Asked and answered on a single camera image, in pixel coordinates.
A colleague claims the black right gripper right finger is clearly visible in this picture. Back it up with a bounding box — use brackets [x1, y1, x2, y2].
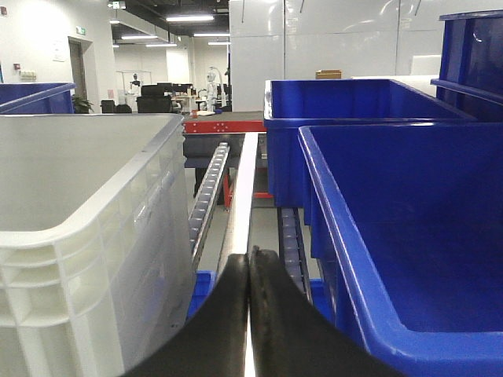
[249, 249, 397, 376]

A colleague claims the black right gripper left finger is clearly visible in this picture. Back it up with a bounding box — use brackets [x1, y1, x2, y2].
[126, 254, 249, 376]

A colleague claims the white plastic tote bin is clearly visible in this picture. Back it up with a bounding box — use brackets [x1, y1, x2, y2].
[1, 114, 194, 376]

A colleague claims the lower blue bin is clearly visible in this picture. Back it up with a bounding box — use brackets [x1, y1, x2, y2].
[186, 270, 216, 320]

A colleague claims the near blue plastic bin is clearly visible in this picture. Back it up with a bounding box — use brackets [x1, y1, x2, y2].
[299, 123, 502, 376]

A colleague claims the blue plastic bin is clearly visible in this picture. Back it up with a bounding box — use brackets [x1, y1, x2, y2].
[299, 123, 502, 376]
[263, 78, 479, 208]

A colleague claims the red steel shelf beam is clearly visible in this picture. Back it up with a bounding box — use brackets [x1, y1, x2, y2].
[184, 120, 266, 134]

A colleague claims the far blue plastic bin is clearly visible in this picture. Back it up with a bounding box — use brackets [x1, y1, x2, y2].
[263, 78, 479, 208]

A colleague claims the stacked blue bin far right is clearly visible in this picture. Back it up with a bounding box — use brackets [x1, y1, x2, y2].
[431, 9, 502, 122]

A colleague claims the blue bin far left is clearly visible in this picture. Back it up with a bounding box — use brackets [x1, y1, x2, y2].
[1, 82, 75, 115]

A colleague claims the right roller conveyor track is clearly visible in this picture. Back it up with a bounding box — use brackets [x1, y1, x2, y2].
[277, 207, 313, 303]

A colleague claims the cardboard box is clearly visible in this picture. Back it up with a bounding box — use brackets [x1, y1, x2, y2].
[315, 69, 342, 79]

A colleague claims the white humanoid robot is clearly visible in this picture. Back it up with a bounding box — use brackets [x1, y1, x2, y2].
[206, 67, 218, 112]

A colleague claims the silver shelf divider rail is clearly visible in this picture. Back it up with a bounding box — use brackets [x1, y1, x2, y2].
[217, 132, 259, 376]

